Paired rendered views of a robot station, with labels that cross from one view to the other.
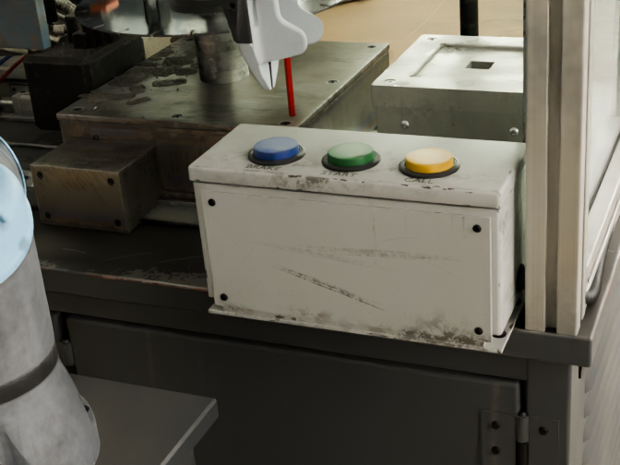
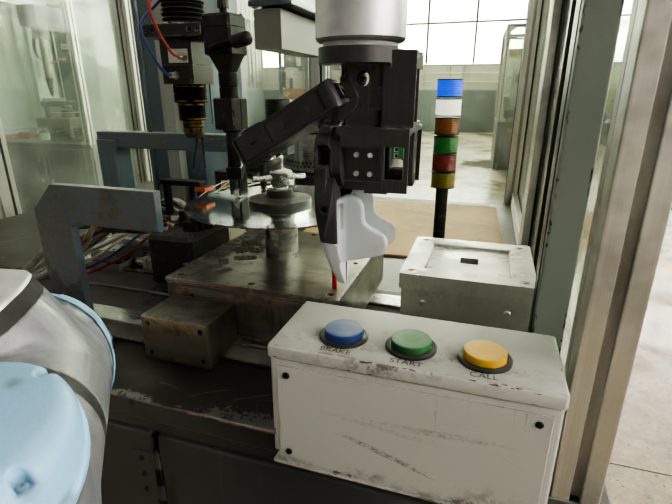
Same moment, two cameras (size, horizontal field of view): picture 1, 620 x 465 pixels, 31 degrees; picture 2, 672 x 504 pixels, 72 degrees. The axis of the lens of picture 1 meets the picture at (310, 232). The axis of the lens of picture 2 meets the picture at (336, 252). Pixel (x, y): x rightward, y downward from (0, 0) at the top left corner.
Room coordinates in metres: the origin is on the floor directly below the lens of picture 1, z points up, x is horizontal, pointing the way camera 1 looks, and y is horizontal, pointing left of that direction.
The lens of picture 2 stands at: (0.50, 0.08, 1.14)
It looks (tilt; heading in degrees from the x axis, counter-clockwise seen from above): 19 degrees down; 354
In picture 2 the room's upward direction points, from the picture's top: straight up
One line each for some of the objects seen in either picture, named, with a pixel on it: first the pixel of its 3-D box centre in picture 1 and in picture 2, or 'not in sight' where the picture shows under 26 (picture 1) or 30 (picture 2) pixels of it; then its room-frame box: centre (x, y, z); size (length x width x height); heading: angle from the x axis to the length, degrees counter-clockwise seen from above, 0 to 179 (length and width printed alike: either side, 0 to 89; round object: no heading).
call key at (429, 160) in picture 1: (429, 166); (484, 358); (0.86, -0.10, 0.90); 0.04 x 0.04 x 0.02
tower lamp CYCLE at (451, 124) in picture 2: not in sight; (447, 125); (1.33, -0.22, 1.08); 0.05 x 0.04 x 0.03; 156
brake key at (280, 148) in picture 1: (277, 154); (343, 336); (0.92, 0.02, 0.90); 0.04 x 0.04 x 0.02
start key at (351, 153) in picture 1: (351, 160); (411, 346); (0.89, -0.04, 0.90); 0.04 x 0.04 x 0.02
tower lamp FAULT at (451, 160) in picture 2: not in sight; (444, 161); (1.33, -0.22, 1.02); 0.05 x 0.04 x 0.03; 156
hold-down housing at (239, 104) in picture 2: not in sight; (227, 68); (1.32, 0.16, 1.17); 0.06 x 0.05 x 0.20; 57
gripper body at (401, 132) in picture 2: not in sight; (367, 123); (0.91, 0.00, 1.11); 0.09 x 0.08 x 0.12; 65
